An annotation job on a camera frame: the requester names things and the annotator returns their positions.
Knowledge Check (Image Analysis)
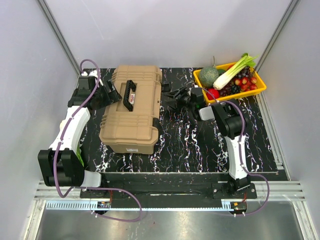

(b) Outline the tan plastic tool box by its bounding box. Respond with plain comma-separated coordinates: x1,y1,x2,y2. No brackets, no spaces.
99,65,162,155

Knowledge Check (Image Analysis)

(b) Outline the red yellow cherry cluster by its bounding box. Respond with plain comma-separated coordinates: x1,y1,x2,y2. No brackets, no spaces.
233,76,258,92

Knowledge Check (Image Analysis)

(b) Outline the red apple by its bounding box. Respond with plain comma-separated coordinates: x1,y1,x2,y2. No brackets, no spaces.
206,88,220,101

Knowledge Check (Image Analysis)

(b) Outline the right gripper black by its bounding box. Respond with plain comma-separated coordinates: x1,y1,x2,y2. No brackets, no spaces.
163,86,195,112

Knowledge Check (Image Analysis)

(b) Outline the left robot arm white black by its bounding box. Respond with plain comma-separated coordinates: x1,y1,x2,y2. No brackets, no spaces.
37,70,122,198

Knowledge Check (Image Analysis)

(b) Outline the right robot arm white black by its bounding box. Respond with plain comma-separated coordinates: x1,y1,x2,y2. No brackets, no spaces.
164,87,251,198

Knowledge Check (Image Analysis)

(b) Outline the yellow plastic tray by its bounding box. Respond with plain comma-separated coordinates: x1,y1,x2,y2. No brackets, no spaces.
193,67,267,101

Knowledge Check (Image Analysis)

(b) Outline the black marble pattern mat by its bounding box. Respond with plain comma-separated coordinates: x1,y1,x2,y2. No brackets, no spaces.
55,67,279,174

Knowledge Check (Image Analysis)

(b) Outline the napa cabbage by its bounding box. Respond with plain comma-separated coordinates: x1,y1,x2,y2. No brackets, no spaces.
59,119,84,166

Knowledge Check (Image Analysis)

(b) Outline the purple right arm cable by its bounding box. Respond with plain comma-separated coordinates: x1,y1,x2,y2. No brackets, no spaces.
199,87,271,217

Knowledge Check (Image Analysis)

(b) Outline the dark grape bunch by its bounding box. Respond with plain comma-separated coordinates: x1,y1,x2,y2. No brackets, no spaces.
218,66,252,97

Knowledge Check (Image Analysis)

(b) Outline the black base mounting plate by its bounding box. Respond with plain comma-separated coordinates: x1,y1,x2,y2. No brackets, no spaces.
80,172,257,209

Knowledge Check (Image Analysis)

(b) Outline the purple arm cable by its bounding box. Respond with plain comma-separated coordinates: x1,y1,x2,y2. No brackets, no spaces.
53,58,144,223
199,87,271,217

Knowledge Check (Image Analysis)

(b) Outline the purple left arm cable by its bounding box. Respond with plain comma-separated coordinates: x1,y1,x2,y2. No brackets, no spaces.
53,58,144,223

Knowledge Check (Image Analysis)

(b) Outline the green melon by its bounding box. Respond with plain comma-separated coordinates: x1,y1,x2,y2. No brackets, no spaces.
198,66,219,88

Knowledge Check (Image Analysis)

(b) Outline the avocado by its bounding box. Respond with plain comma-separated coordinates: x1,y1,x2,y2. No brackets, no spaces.
217,69,226,76

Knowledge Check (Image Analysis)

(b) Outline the leek with green leaves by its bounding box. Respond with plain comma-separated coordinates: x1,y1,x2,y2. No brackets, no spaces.
213,53,257,90

